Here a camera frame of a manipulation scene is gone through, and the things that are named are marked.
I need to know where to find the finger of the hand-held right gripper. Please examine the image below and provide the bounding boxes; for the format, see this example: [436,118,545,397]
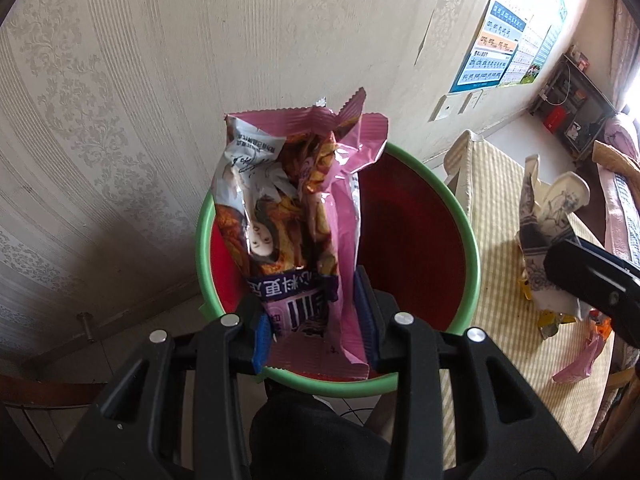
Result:
[544,237,640,348]

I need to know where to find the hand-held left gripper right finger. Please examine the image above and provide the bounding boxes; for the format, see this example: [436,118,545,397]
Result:
[352,266,588,480]

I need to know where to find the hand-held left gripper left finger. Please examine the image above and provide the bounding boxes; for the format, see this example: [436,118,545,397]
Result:
[55,294,273,480]

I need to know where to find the orange wrapper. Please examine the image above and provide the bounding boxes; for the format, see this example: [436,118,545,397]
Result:
[587,309,615,341]

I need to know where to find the white paper bag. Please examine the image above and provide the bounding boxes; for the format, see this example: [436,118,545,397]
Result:
[515,155,593,321]

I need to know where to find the small pink wrapper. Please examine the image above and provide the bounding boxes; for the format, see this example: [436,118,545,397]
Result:
[551,332,608,385]

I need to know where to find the red bin with green rim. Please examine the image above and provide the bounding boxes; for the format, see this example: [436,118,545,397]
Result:
[195,142,481,398]

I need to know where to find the pink snack bag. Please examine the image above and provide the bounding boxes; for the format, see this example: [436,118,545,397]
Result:
[212,87,391,381]

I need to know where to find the pink bed sheet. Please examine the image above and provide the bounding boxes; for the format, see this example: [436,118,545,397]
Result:
[597,160,626,256]

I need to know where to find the person's dark trousers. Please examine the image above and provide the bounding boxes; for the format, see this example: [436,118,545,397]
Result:
[248,390,396,480]

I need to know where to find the wooden chair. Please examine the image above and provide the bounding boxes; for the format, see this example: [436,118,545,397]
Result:
[592,345,640,466]

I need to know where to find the tan blanket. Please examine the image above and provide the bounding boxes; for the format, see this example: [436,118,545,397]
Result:
[592,140,640,181]

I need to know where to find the folded lilac quilt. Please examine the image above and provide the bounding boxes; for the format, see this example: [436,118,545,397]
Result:
[602,115,640,161]

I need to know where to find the dark metal shelf table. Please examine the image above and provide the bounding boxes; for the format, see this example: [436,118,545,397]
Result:
[529,52,617,163]

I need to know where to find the metal door stop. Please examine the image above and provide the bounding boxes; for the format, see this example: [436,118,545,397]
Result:
[76,312,96,343]

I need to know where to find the brown wooden furniture edge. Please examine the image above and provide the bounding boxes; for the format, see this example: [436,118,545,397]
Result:
[0,372,108,411]

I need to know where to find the pink patterned curtain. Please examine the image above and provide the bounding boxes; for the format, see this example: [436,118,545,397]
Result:
[610,0,640,111]

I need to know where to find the white grid wall poster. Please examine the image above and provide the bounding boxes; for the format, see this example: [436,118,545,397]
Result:
[500,20,550,87]

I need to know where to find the green grid wall poster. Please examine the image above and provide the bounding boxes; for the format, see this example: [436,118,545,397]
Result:
[522,0,570,83]

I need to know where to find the blue letter wall poster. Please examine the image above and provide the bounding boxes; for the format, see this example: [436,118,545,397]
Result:
[448,0,526,95]

